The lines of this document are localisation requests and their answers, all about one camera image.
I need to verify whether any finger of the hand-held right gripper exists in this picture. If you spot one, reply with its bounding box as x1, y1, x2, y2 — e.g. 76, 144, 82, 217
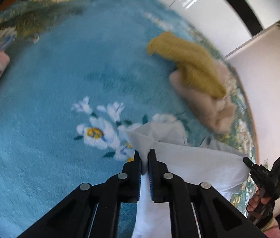
243, 157, 254, 176

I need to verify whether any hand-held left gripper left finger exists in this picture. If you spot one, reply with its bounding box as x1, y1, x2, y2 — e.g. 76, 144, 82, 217
17, 150, 142, 238

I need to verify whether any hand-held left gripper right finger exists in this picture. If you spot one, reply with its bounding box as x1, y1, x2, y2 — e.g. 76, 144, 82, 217
147, 149, 267, 238

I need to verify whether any light blue garment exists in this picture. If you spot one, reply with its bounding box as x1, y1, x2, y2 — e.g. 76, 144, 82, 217
126, 121, 250, 238

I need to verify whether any person's right forearm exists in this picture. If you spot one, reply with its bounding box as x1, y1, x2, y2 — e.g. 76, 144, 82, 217
252, 203, 280, 238

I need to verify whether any person's right hand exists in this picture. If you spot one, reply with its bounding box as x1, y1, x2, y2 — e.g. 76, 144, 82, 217
246, 190, 270, 212

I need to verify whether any pink fuzzy sweater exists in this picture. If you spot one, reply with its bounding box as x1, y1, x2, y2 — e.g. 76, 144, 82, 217
169, 62, 236, 133

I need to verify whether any mustard knitted sweater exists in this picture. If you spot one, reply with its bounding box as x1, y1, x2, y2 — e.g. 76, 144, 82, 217
147, 31, 227, 99

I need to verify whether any teal floral blanket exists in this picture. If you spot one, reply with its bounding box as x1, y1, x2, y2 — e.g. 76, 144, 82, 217
0, 0, 257, 238

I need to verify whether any white wardrobe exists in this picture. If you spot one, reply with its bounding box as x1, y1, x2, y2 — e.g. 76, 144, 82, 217
130, 0, 280, 56

